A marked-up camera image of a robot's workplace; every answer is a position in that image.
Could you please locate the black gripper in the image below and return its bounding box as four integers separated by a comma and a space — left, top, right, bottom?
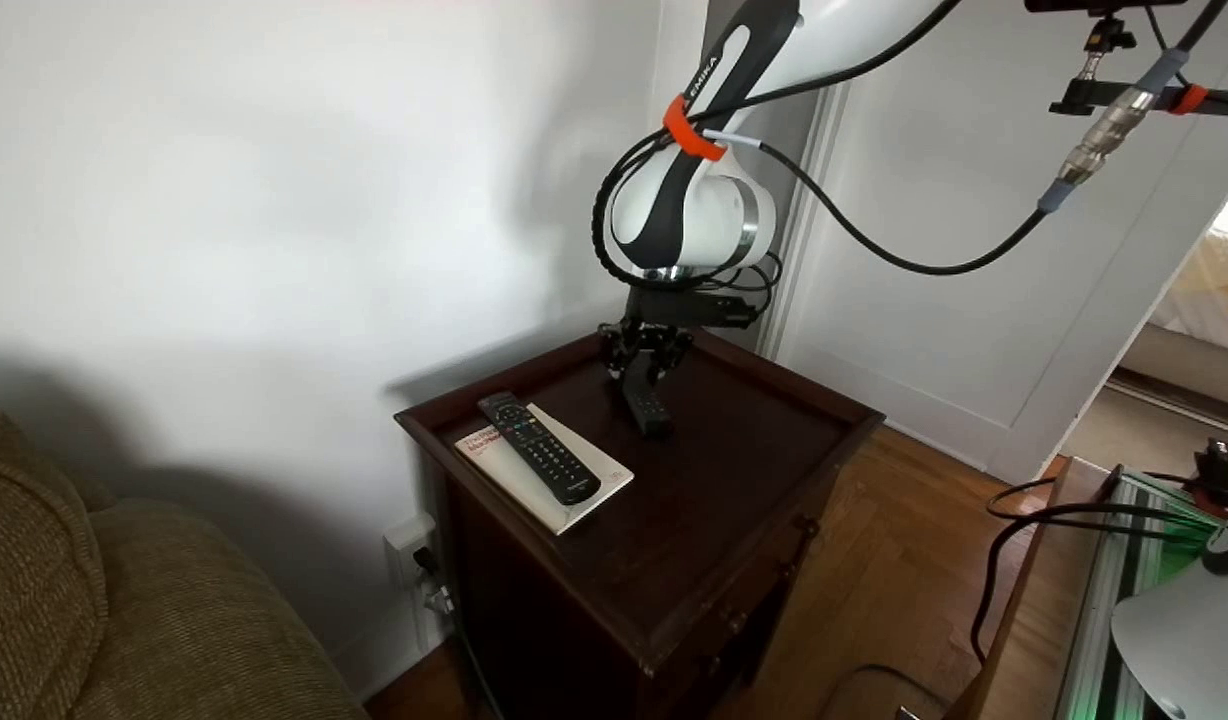
595, 280, 699, 403

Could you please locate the grey remote control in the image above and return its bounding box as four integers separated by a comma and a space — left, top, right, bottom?
618, 357, 678, 444

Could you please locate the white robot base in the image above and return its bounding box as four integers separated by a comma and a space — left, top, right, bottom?
1109, 563, 1228, 720

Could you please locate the black remote control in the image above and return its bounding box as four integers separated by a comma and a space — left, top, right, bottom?
470, 389, 605, 509

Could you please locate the white paper booklet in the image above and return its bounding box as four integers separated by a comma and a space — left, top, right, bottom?
450, 399, 638, 541

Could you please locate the dark wooden side table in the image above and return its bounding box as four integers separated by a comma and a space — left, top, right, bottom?
392, 317, 886, 720

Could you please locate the white panel door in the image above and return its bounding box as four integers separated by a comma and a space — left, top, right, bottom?
755, 0, 1228, 490

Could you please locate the dark rounded floor object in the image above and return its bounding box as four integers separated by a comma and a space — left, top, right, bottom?
815, 661, 963, 720

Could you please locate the olive fabric couch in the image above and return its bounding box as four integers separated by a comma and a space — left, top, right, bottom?
0, 399, 366, 720

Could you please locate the bed with light cover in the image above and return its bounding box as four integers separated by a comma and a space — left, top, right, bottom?
1149, 174, 1228, 363

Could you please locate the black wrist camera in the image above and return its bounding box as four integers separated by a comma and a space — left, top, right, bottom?
678, 293, 758, 333

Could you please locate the orange cable strap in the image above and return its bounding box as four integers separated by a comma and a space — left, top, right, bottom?
661, 92, 731, 167

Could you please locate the white wall outlet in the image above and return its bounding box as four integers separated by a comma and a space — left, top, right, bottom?
378, 511, 445, 593

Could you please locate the black floor cable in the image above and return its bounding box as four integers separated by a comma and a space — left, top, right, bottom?
969, 511, 1208, 665
983, 473, 1195, 528

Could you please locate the black arm cable with connector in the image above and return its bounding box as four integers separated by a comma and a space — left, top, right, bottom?
587, 0, 1228, 295

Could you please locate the aluminium frame rail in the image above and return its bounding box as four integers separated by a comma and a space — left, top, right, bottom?
1049, 466, 1228, 720

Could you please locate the black knob on frame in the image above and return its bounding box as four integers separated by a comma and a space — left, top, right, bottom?
1188, 435, 1228, 517

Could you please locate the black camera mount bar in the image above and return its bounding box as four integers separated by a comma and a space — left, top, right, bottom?
1049, 13, 1228, 121

